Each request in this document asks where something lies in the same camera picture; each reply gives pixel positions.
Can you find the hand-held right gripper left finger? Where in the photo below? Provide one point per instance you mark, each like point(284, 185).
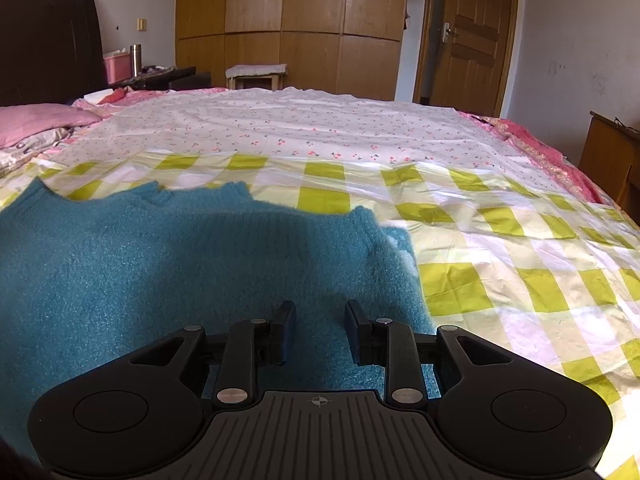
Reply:
point(284, 332)

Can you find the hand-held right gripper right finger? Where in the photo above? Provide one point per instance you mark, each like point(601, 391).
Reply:
point(356, 332)

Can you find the teal knitted sweater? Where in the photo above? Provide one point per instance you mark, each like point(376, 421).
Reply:
point(150, 270)

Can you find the checked floral bed sheet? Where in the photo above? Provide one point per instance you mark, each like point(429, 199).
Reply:
point(400, 150)

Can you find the pink quilt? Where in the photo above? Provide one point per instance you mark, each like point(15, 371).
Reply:
point(550, 155)

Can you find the small stool with cloth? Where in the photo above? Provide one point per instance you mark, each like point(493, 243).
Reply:
point(255, 71)

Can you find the dark nightstand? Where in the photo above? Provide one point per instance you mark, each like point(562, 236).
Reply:
point(170, 79)

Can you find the red cloth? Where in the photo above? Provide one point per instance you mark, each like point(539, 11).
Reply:
point(114, 96)

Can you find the wooden desk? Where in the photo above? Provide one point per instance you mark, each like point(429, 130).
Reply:
point(605, 155)

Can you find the metal thermos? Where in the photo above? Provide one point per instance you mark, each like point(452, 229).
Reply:
point(136, 60)

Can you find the pink box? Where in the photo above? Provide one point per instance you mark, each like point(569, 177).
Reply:
point(117, 67)

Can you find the white patterned pillow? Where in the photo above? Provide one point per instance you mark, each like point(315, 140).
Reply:
point(25, 155)

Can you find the wooden door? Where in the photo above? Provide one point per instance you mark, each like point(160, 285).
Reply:
point(475, 35)

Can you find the pink pillow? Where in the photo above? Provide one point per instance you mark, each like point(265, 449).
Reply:
point(40, 122)

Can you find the wooden wardrobe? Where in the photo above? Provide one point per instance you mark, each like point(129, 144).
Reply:
point(300, 10)

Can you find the dark wooden headboard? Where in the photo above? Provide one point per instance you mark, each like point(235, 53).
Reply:
point(45, 45)

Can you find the yellow wall socket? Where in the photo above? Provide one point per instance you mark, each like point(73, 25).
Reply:
point(142, 24)

